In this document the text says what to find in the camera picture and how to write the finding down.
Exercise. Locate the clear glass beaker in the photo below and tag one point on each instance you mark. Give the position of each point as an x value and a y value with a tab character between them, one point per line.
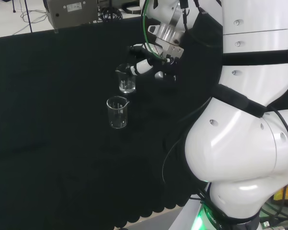
127	83
117	117

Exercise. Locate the clear tape strip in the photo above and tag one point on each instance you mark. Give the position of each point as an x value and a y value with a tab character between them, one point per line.
55	30

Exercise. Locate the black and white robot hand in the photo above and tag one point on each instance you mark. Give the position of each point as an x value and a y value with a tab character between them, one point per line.
142	66

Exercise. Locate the dark blue tripod pole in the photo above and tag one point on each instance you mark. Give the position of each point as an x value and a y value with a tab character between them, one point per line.
28	16

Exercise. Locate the black bench cloth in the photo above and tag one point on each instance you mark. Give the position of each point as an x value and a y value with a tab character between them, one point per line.
50	119

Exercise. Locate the grey metal box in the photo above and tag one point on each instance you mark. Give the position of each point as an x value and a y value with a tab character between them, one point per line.
72	12

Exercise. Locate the black tripod foot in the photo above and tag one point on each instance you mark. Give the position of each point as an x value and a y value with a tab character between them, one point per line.
13	7

